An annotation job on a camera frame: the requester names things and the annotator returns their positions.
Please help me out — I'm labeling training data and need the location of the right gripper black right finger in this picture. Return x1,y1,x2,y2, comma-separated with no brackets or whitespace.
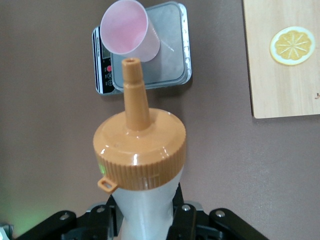
169,182,268,240

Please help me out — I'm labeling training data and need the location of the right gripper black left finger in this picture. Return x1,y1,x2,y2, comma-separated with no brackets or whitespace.
14,196,123,240

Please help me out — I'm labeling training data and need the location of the translucent sauce bottle orange cap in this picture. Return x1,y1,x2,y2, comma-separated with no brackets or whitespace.
92,57,187,240

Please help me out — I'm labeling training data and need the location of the pink plastic cup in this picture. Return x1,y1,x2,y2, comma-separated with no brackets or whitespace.
99,0,161,63

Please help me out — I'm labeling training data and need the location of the wooden cutting board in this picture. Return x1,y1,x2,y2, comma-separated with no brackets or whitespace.
242,0,320,120

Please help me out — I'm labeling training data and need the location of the silver digital kitchen scale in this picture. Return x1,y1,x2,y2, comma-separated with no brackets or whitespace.
91,1,193,95

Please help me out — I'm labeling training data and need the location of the yellow lemon slice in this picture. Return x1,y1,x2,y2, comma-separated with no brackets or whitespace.
269,26,316,66

